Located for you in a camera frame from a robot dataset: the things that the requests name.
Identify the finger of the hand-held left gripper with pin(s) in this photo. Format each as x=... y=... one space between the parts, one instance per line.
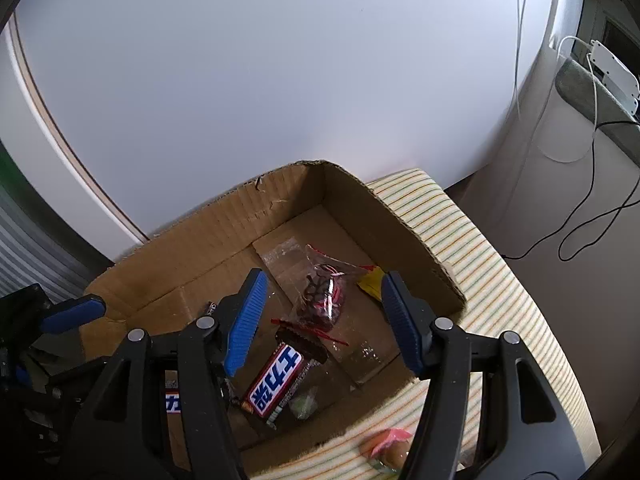
x=75 y=312

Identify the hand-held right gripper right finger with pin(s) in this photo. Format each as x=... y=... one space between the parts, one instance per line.
x=400 y=325

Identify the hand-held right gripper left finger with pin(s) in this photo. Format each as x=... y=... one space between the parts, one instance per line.
x=247 y=320

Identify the yellow snack packet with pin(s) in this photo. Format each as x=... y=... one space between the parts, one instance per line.
x=372 y=282

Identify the brown chocolate bar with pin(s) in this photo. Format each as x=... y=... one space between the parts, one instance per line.
x=173 y=402
x=277 y=380

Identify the clear red-edged snack packet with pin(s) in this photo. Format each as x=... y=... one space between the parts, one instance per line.
x=320 y=300

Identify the brown cardboard box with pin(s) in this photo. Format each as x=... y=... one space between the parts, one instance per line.
x=200 y=240

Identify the green candy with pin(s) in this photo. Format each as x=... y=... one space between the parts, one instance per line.
x=305 y=405

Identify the grey ribbed panel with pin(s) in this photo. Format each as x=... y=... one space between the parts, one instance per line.
x=30 y=250

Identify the grey sill cushion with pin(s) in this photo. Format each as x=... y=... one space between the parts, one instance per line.
x=575 y=85

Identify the white power box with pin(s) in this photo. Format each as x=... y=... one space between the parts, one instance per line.
x=612 y=67

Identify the window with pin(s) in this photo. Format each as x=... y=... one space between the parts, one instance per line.
x=617 y=35

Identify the clear wall sticker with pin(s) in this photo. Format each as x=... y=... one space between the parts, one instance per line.
x=565 y=150

